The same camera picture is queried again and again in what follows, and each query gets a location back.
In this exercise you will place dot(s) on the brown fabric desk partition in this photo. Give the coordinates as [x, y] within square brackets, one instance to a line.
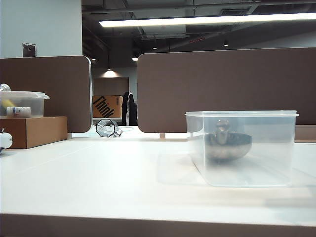
[49, 86]
[222, 81]

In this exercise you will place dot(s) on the round lidded plastic container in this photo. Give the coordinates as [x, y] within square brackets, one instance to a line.
[34, 103]

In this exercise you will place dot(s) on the Think printed cardboard box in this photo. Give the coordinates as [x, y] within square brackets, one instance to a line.
[107, 106]

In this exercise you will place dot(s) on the brown cardboard box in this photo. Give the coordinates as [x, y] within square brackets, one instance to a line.
[37, 130]

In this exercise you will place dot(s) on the white RC remote controller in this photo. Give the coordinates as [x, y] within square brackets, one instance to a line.
[5, 140]

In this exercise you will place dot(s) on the black hanging jacket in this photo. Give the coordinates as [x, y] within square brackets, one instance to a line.
[129, 108]

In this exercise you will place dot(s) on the pendant ceiling lamp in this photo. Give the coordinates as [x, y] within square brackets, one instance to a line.
[111, 73]

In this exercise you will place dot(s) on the white medicine bottle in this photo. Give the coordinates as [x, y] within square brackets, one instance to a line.
[19, 111]

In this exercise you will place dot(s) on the long ceiling light strip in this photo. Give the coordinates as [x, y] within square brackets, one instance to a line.
[197, 19]

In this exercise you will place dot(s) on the transparent rectangular plastic container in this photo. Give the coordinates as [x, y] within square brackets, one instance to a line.
[247, 172]

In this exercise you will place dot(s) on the octagonal glass cup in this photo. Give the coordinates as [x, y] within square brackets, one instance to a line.
[106, 128]

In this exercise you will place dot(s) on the yellow item in container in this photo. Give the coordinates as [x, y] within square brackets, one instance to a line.
[10, 102]

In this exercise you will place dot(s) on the brown distant partition panel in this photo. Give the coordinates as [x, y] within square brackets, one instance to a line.
[111, 86]

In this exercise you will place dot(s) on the silver cylindrical object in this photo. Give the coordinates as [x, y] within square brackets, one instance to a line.
[4, 87]

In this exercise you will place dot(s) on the grey wall switch plate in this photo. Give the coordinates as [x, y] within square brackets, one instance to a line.
[29, 50]

